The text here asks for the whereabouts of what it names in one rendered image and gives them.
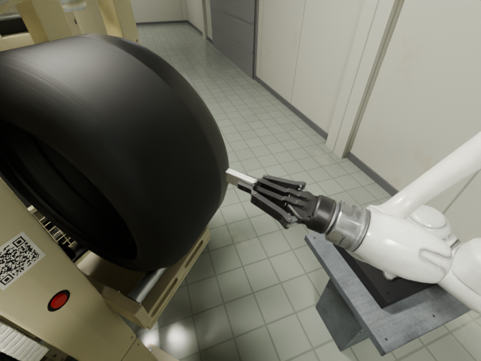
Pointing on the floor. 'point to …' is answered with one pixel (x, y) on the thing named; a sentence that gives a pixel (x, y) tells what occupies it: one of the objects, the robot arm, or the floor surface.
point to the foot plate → (159, 354)
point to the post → (68, 310)
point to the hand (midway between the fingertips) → (240, 180)
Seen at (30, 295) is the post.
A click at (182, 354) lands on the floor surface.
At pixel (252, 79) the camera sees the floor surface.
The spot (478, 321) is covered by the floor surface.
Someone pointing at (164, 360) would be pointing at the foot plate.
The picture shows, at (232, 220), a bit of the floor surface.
